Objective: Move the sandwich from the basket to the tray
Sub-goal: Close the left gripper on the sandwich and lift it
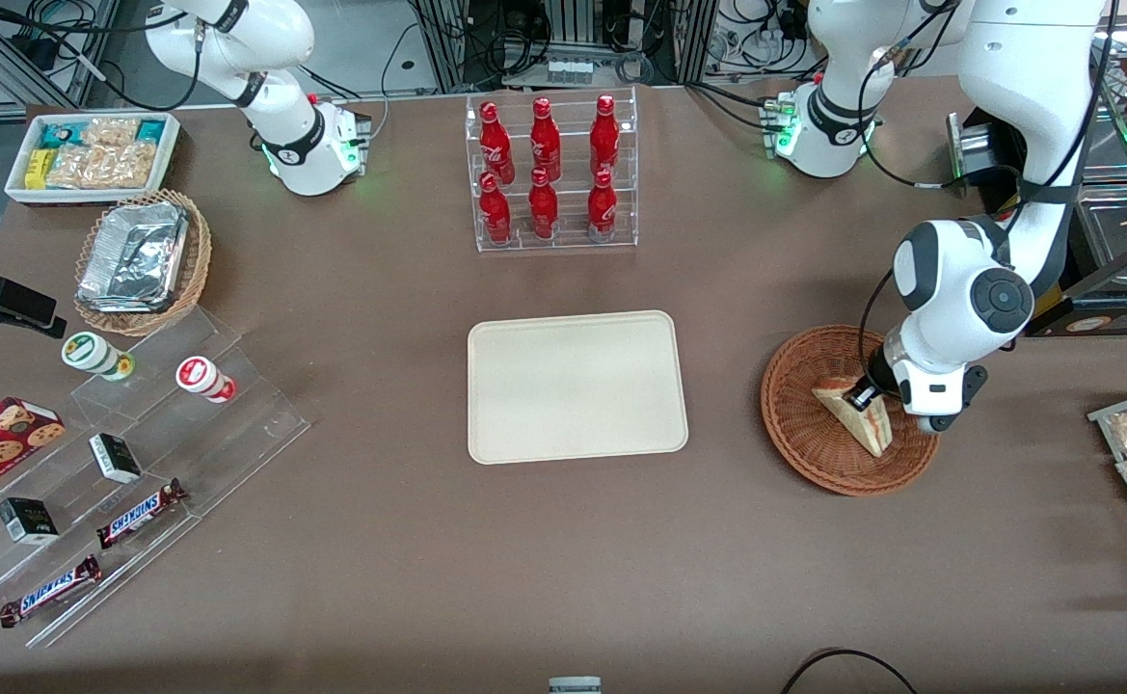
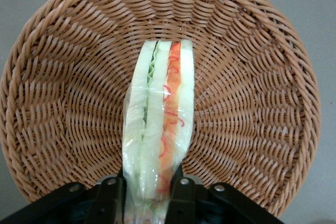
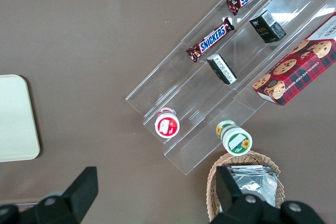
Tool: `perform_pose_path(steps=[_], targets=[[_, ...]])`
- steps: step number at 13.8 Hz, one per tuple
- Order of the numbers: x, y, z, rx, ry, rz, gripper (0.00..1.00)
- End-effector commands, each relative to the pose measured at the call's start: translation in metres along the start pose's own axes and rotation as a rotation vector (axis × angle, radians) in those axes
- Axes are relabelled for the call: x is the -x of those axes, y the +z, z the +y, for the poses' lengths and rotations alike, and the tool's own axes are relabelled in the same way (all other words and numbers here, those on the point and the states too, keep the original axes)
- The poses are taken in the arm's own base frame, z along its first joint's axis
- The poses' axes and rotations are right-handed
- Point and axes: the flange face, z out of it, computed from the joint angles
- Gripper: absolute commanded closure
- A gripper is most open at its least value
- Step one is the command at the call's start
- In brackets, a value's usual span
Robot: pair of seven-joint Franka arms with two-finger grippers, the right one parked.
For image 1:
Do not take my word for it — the white rectangular snack bin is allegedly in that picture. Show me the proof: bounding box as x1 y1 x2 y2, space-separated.
4 111 181 208

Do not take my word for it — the silver foil container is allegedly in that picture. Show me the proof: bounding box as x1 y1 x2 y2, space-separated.
76 200 190 314

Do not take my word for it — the brown round wicker basket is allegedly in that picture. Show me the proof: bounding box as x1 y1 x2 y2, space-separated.
761 325 942 497

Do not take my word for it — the beige plastic tray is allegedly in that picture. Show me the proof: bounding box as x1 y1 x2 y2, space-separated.
467 309 690 467

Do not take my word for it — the green lid yogurt cup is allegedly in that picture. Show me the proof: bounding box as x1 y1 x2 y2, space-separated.
61 331 136 383

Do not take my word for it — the large clear cracker bag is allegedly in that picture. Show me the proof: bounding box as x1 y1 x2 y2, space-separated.
45 143 159 190

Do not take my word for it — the small clear cracker bag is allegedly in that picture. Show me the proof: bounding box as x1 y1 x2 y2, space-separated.
81 118 142 147

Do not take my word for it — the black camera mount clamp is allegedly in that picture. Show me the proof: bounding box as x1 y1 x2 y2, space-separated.
0 258 67 340

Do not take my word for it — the aluminium frame rack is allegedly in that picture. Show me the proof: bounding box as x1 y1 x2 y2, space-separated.
409 0 718 93

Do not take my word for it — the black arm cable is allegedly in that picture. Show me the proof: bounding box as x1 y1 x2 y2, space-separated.
852 0 1118 387

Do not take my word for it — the light tan wicker basket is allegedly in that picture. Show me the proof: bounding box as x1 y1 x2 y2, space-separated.
73 189 213 338

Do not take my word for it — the black looped floor cable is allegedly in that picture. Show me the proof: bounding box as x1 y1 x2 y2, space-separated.
780 648 921 694

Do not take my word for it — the brown snickers bar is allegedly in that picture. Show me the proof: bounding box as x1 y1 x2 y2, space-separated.
0 555 103 629
95 479 189 550

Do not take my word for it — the clear acrylic bottle rack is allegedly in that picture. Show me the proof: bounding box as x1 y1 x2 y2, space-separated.
465 87 639 254

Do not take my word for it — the red cola bottle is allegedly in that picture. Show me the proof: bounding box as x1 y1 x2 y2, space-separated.
479 172 513 245
479 101 516 184
589 93 621 177
587 169 619 242
529 96 562 182
528 167 560 240

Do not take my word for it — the small black box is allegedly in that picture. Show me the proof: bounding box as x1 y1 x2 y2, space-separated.
0 497 60 546
88 433 144 485

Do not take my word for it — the black hot food warmer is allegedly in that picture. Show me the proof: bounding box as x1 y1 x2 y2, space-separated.
944 111 1127 338

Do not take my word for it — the clear acrylic stepped stand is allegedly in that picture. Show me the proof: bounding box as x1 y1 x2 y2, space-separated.
0 307 311 649

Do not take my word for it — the red lid yogurt cup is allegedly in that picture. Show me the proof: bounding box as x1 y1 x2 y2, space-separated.
174 356 237 404

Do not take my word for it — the triangular sandwich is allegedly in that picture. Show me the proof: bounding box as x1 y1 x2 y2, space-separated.
811 378 895 458

